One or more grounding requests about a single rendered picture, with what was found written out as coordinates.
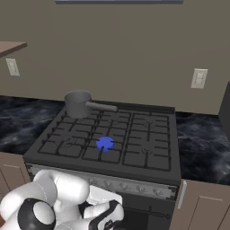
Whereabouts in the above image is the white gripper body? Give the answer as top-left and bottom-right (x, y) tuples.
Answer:
(87, 184), (124, 208)

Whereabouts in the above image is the dark grey stove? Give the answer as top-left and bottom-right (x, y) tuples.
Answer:
(22, 101), (183, 230)

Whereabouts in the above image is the blue burner flame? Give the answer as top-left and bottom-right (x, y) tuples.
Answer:
(95, 136), (115, 153)

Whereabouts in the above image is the black oven door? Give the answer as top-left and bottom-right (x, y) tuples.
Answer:
(119, 191), (176, 230)

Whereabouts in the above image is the brown base cupboard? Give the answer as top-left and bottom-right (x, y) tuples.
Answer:
(0, 151), (32, 199)
(169, 179), (230, 230)

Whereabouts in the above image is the grey saucepan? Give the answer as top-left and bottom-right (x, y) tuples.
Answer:
(63, 90), (119, 119)

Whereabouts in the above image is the dark tall cabinet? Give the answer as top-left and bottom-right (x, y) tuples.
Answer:
(217, 80), (230, 142)

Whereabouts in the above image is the black oven door handle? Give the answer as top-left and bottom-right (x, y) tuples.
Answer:
(123, 206), (173, 219)

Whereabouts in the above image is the white cupboard handle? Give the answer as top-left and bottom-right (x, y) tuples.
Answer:
(176, 180), (188, 210)

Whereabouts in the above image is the white wall outlet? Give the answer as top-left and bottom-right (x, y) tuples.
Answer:
(5, 57), (21, 77)
(190, 67), (209, 90)

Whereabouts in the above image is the brown wall shelf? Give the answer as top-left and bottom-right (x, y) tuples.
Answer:
(0, 40), (29, 58)

